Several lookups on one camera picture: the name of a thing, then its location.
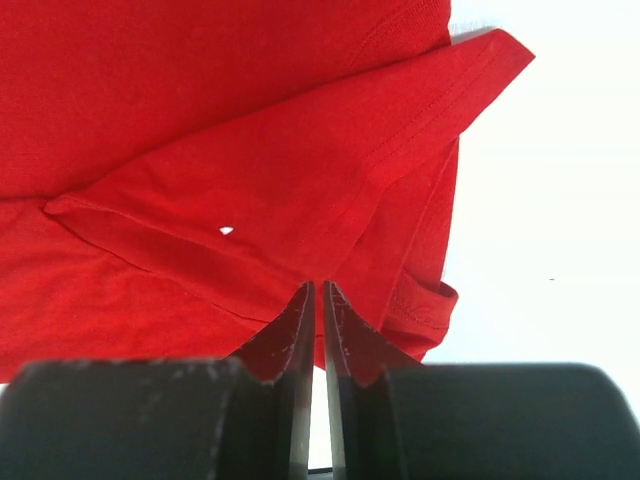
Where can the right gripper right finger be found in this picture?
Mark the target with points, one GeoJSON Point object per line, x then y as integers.
{"type": "Point", "coordinates": [392, 417]}

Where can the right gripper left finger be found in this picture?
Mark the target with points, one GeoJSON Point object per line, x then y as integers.
{"type": "Point", "coordinates": [245, 416]}

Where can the red t-shirt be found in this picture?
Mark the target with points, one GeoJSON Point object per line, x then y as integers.
{"type": "Point", "coordinates": [173, 171]}

